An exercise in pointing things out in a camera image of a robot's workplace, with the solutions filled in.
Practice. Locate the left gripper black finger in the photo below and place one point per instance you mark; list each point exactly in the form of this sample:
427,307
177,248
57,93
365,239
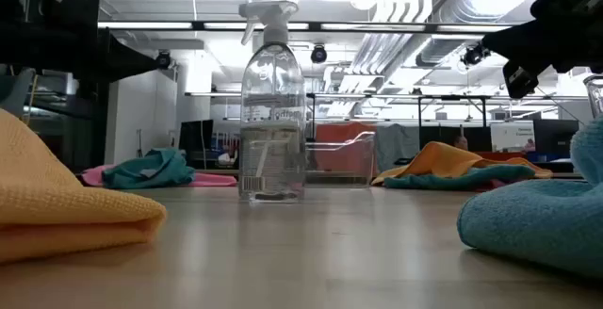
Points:
122,61

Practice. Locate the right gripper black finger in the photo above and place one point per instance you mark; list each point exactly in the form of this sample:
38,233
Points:
527,40
523,78

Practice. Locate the teal microfiber towel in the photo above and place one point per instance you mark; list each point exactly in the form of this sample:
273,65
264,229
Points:
471,177
151,170

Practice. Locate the orange microfiber towel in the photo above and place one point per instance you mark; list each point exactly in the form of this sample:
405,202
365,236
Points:
443,160
56,205

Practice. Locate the light blue microfiber towel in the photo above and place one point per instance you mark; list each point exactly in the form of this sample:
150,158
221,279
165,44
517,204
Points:
542,224

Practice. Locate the pink microfiber towel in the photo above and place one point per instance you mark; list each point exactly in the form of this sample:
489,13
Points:
494,185
212,180

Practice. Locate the black ceiling spotlight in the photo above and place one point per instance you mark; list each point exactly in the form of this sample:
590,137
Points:
163,60
473,56
319,54

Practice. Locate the long ceiling light bar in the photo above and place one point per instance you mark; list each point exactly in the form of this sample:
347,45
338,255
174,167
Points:
151,25

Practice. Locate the white screen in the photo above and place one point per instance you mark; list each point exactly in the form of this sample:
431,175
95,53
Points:
511,134

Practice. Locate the grey chair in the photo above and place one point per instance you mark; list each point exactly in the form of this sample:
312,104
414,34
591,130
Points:
16,90

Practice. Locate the white cabinet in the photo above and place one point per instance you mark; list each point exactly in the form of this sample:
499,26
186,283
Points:
141,120

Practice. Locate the black monitor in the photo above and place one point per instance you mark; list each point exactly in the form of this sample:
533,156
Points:
195,139
556,134

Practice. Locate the person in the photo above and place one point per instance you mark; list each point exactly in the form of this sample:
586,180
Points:
461,143
530,146

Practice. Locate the grey partition panel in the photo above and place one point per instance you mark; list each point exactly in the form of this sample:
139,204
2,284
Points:
396,146

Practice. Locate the clear spray bottle white trigger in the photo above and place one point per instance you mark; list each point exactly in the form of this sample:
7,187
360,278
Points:
273,111

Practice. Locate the red partition panel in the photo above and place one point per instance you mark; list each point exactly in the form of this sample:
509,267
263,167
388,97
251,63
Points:
330,132

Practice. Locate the silver ventilation duct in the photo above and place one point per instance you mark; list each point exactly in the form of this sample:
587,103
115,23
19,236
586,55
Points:
471,3

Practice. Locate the black metal frame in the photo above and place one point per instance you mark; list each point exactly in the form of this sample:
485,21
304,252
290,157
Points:
377,96

